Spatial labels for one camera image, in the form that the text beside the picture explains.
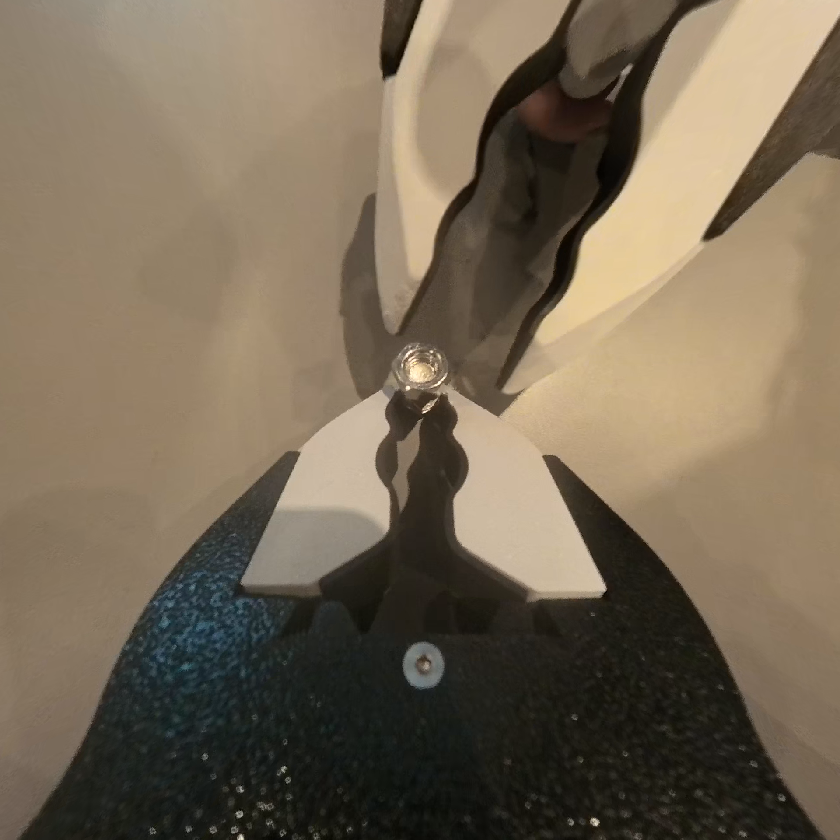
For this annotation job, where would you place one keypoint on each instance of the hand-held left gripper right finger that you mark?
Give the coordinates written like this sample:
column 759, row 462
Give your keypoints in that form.
column 525, row 518

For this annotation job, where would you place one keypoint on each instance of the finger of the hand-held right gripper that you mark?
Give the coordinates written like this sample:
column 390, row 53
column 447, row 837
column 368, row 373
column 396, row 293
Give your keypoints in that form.
column 426, row 131
column 689, row 164

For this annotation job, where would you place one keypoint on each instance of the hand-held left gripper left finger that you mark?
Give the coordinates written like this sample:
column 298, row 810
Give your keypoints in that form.
column 315, row 512

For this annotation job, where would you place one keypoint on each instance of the silver hex bolt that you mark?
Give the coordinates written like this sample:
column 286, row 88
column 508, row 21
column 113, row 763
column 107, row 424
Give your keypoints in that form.
column 420, row 374

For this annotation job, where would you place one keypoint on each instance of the person's right hand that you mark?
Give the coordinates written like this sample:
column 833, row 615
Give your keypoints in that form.
column 554, row 115

